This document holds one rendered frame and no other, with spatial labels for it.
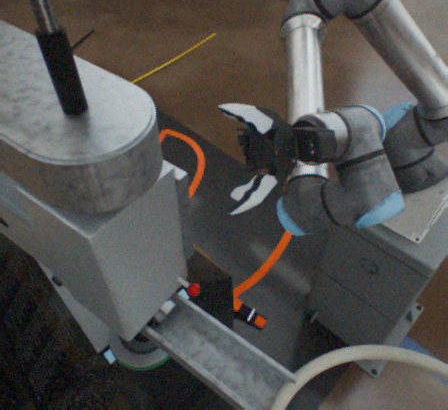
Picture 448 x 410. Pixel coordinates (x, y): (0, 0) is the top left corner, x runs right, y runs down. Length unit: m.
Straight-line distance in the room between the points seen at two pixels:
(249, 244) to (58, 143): 1.99
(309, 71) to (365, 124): 0.29
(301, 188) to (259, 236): 1.75
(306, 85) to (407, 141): 0.62
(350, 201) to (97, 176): 0.44
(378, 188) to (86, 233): 0.50
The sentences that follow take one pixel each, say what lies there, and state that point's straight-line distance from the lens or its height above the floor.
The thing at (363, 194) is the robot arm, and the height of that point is 1.56.
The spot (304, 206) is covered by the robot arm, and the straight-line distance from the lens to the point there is 0.84.
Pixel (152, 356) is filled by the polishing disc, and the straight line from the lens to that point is 1.33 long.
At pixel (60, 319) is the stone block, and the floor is 0.79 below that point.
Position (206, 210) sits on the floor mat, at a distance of 2.72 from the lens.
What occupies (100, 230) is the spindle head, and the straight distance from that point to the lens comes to 0.74.
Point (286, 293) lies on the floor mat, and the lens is 2.41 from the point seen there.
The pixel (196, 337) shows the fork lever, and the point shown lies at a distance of 1.13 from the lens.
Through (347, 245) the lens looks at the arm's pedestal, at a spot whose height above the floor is 0.70.
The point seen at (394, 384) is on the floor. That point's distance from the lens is 2.36.
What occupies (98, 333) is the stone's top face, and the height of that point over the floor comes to 0.82.
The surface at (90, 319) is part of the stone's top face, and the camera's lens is 1.48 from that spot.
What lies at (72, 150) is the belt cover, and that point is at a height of 1.69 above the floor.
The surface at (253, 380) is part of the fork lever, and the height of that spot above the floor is 1.08.
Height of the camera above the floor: 2.11
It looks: 48 degrees down
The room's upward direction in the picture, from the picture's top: straight up
